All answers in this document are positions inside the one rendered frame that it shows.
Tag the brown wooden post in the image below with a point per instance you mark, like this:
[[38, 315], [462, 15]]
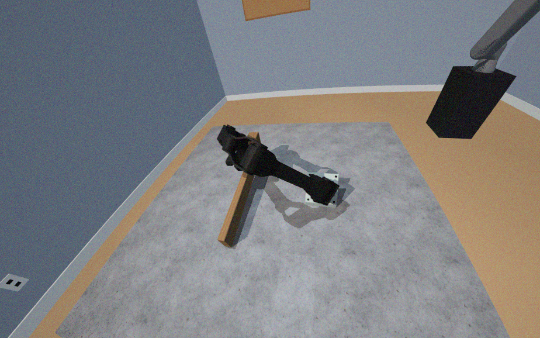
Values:
[[254, 135]]

